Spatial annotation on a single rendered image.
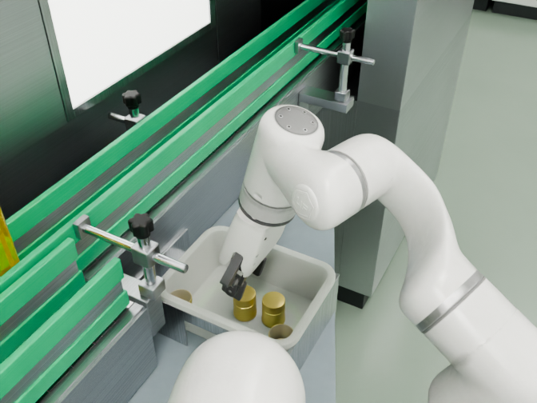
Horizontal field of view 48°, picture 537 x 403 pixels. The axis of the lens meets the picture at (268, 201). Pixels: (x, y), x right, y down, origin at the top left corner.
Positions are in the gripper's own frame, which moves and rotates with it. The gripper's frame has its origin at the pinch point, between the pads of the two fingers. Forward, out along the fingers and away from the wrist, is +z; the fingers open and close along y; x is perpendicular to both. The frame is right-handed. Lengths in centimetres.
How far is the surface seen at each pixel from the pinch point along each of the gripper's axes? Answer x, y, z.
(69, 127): -38.6, -6.8, 0.4
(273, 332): 7.9, 3.6, 2.9
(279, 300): 6.0, -1.2, 2.3
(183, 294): -6.7, 4.0, 6.7
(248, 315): 3.0, 1.2, 6.3
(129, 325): -7.0, 16.7, -0.6
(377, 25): -11, -73, -7
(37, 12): -41.1, -3.6, -20.7
